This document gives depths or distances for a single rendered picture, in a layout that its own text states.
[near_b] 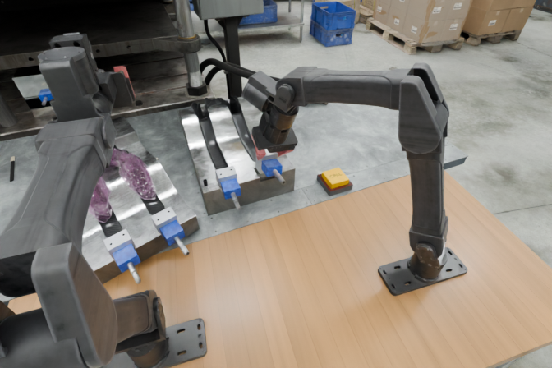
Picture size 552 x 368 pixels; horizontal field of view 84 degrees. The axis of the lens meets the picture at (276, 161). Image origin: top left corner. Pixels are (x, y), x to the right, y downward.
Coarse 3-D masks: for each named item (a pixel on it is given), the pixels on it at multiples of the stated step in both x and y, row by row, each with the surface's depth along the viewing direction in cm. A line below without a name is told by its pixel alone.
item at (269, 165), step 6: (264, 156) 80; (270, 156) 81; (276, 156) 81; (258, 162) 82; (264, 162) 79; (270, 162) 80; (276, 162) 80; (258, 168) 83; (264, 168) 79; (270, 168) 77; (276, 168) 78; (282, 168) 79; (270, 174) 78; (276, 174) 76; (282, 180) 74
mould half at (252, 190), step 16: (192, 112) 100; (224, 112) 101; (256, 112) 103; (192, 128) 97; (224, 128) 99; (192, 144) 94; (224, 144) 95; (240, 144) 95; (192, 160) 93; (208, 160) 89; (240, 160) 89; (288, 160) 88; (208, 176) 83; (240, 176) 83; (256, 176) 83; (288, 176) 86; (208, 192) 79; (256, 192) 85; (272, 192) 88; (208, 208) 82; (224, 208) 84
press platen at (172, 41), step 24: (144, 0) 178; (0, 24) 141; (24, 24) 141; (48, 24) 141; (72, 24) 141; (96, 24) 141; (120, 24) 141; (144, 24) 141; (168, 24) 141; (0, 48) 116; (24, 48) 116; (48, 48) 116; (96, 48) 120; (120, 48) 124; (144, 48) 127; (168, 48) 127; (192, 48) 125
